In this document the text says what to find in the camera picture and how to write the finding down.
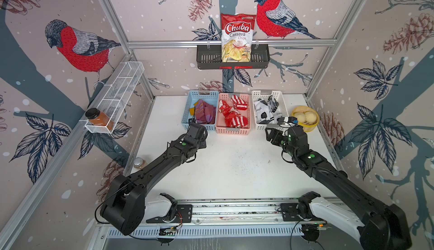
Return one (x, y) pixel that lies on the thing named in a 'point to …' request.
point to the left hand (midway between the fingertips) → (203, 134)
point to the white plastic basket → (281, 111)
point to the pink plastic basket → (220, 125)
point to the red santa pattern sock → (235, 121)
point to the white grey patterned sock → (274, 104)
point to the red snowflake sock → (226, 111)
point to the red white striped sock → (238, 103)
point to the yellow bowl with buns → (306, 116)
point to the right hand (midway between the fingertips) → (271, 129)
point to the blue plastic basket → (210, 97)
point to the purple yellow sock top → (208, 122)
